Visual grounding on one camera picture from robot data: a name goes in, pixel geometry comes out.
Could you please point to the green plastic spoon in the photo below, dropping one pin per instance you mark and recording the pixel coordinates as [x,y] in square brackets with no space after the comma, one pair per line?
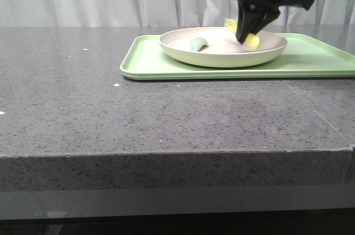
[198,44]

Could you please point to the white round plate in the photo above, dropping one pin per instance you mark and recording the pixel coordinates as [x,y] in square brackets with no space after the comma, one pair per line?
[222,50]

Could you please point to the yellow plastic fork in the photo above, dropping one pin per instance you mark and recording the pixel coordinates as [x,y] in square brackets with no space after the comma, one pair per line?
[252,40]

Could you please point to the light green tray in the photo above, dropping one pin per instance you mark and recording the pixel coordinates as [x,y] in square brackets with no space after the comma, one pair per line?
[303,57]

